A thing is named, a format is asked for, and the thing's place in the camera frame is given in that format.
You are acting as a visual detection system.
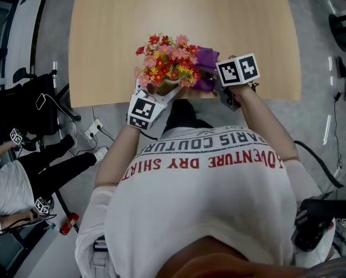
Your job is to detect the thin black floor cable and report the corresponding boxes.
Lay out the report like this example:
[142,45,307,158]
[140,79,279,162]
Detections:
[333,91,345,170]

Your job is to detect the thick black cable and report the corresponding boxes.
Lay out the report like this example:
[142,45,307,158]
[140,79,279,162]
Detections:
[293,140,345,189]

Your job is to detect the white phone charging cable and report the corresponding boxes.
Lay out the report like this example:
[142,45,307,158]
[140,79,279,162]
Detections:
[45,94,88,133]

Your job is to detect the grey backpack strap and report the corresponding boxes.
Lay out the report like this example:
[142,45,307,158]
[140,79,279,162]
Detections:
[92,236,110,278]

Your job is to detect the purple cloth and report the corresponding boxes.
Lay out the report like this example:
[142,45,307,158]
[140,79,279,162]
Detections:
[191,45,221,93]

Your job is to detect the person's left forearm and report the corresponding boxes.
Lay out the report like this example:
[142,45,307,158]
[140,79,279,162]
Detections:
[93,122,142,189]

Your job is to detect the black harness gear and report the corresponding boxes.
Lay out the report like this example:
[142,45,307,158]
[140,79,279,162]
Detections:
[290,197,346,254]

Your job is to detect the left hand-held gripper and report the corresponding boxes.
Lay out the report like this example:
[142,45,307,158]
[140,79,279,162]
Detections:
[126,78,183,131]

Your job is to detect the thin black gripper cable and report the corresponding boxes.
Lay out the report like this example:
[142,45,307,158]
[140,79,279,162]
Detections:
[140,130,159,141]

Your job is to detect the red fire extinguisher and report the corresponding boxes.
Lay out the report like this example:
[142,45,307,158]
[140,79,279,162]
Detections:
[59,212,81,236]

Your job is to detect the black office chair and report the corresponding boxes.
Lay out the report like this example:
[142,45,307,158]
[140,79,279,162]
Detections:
[0,67,81,144]

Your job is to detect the person's white printed shirt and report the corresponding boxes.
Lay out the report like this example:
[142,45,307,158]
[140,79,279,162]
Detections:
[75,125,336,278]

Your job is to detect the white phone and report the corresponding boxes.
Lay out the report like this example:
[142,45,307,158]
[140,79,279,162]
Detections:
[35,93,48,111]

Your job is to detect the table with black legs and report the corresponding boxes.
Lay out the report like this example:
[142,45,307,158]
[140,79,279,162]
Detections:
[327,10,346,52]

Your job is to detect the black power cable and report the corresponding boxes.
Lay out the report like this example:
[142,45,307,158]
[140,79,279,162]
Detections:
[74,126,115,159]

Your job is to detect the white power strip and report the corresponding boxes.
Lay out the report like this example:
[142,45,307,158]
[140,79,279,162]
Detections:
[84,118,104,141]

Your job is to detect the potted red orange flowers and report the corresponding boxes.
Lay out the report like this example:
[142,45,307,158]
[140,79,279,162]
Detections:
[133,32,203,96]

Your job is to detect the person's right forearm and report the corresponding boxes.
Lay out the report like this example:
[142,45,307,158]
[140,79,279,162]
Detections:
[232,84,300,162]

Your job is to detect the person's black trousers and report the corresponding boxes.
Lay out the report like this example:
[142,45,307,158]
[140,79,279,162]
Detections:
[163,99,214,136]

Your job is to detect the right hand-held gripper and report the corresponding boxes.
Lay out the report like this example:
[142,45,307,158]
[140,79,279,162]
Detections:
[199,52,261,112]

